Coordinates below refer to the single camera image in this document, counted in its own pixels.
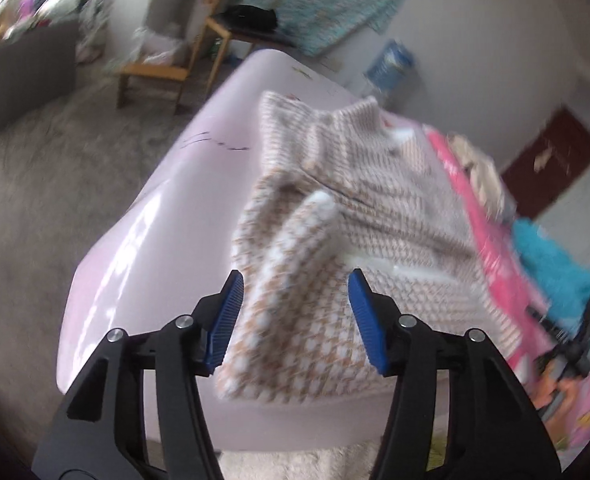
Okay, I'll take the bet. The pink floral blanket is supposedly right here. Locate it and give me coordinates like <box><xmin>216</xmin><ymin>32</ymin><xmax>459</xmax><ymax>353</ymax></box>
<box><xmin>425</xmin><ymin>127</ymin><xmax>590</xmax><ymax>448</ymax></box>

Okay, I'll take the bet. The grey box cabinet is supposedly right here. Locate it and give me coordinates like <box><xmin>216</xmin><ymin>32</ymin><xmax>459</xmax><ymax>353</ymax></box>
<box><xmin>0</xmin><ymin>18</ymin><xmax>78</xmax><ymax>130</ymax></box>

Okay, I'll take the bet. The small wooden stool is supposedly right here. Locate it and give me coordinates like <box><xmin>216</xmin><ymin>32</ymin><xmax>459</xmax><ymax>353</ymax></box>
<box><xmin>116</xmin><ymin>63</ymin><xmax>190</xmax><ymax>115</ymax></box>

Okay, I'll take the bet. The blue water jug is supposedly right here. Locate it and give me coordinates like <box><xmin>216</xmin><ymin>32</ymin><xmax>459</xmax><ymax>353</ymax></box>
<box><xmin>363</xmin><ymin>39</ymin><xmax>415</xmax><ymax>107</ymax></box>

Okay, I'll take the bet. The right hand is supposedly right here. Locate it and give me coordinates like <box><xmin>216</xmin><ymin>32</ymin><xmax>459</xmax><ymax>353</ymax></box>
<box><xmin>531</xmin><ymin>376</ymin><xmax>580</xmax><ymax>440</ymax></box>

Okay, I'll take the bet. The beige white houndstooth sweater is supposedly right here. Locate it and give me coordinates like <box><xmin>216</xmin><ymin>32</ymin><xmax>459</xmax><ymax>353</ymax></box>
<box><xmin>216</xmin><ymin>92</ymin><xmax>522</xmax><ymax>405</ymax></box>

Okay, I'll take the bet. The lilac bed sheet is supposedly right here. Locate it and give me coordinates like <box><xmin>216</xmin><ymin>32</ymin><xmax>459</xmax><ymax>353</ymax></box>
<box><xmin>56</xmin><ymin>50</ymin><xmax>391</xmax><ymax>452</ymax></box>

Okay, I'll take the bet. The black item on chair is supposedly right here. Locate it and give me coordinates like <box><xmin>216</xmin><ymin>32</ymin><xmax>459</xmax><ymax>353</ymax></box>
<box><xmin>222</xmin><ymin>4</ymin><xmax>278</xmax><ymax>32</ymax></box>

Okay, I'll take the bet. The dark red door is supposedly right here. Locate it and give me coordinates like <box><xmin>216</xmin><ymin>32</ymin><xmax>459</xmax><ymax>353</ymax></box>
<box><xmin>502</xmin><ymin>107</ymin><xmax>590</xmax><ymax>219</ymax></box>

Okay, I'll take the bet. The turquoise garment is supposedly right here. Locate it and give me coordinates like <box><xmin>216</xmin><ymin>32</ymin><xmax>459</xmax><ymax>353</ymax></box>
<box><xmin>511</xmin><ymin>218</ymin><xmax>590</xmax><ymax>335</ymax></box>

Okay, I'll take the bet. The beige cream clothes pile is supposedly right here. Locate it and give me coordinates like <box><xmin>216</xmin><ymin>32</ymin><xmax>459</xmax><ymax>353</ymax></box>
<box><xmin>447</xmin><ymin>132</ymin><xmax>516</xmax><ymax>223</ymax></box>

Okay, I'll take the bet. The wooden chair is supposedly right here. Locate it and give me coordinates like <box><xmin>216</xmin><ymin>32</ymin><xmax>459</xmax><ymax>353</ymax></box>
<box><xmin>188</xmin><ymin>0</ymin><xmax>295</xmax><ymax>96</ymax></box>

